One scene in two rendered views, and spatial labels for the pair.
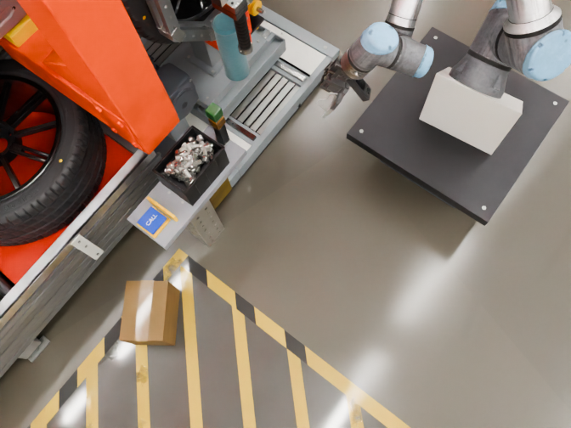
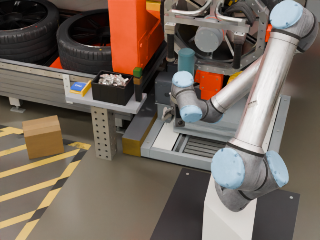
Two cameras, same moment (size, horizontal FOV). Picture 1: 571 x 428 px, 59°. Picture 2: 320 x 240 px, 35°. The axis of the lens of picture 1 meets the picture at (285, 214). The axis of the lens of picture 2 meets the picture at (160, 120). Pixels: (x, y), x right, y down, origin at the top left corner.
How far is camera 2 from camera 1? 198 cm
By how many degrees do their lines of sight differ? 47
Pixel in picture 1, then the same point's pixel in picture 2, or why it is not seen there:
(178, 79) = not seen: hidden behind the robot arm
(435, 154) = (186, 215)
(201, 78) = not seen: hidden behind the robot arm
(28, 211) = (70, 49)
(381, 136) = (188, 185)
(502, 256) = not seen: outside the picture
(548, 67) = (219, 170)
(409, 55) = (183, 98)
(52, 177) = (90, 49)
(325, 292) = (80, 220)
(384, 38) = (181, 78)
